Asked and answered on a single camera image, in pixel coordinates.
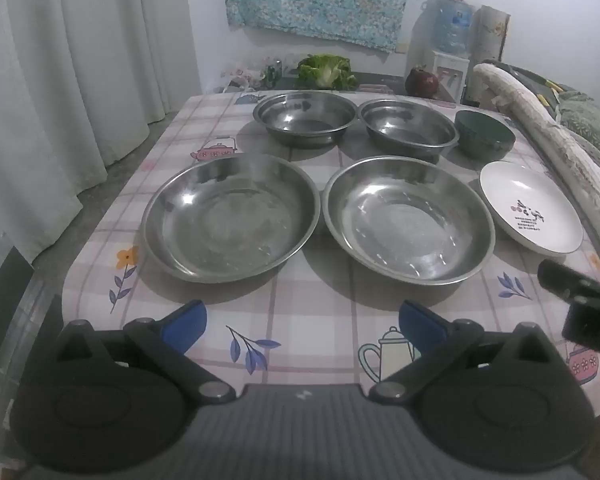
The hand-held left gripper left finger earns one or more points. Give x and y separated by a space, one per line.
187 322

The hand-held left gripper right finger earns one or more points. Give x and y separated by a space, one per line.
420 322

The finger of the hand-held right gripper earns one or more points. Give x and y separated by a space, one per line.
565 280

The large steel plate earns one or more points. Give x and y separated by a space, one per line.
410 225
230 220

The green ceramic bowl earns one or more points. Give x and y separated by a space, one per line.
482 132

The steel bowl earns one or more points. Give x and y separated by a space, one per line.
300 117
405 122

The white printed ceramic plate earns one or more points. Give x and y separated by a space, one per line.
530 200

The green quilted blanket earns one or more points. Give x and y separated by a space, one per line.
590 120

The rolled white mat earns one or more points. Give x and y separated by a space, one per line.
530 105

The dark grey blanket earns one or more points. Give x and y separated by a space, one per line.
530 77

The low dark table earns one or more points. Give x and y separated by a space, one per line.
380 80

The white plastic bag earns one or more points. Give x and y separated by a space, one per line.
240 75

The floral paper roll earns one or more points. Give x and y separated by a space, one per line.
492 30

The green lettuce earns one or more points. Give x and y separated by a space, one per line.
325 72

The white curtain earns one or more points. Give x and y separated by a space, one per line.
55 85

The blue water bottle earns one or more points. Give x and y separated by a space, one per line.
452 22

